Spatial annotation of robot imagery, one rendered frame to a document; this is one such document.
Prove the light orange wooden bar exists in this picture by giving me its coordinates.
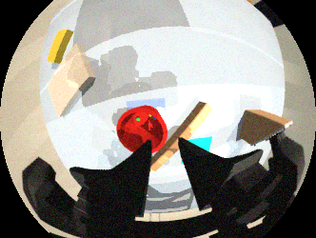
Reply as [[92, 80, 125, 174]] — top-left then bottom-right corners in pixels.
[[150, 100, 212, 172]]

